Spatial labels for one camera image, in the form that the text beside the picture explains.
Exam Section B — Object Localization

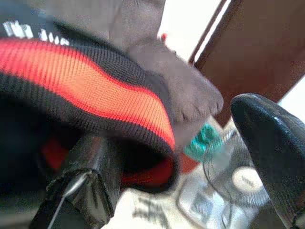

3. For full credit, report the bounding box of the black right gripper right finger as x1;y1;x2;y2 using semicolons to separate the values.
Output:
230;93;305;229

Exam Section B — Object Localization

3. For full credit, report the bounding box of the grey table fan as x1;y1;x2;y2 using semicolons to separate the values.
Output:
176;128;271;229

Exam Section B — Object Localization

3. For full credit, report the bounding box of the green plastic piece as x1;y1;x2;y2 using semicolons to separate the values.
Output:
183;123;224;163

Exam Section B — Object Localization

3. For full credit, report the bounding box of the navy shirt red stripe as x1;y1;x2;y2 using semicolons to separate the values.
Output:
0;14;181;215

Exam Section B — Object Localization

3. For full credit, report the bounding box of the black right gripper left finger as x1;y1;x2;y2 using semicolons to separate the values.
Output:
30;135;124;229

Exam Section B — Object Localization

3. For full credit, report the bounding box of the brown wooden door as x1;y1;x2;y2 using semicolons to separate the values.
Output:
189;0;305;127

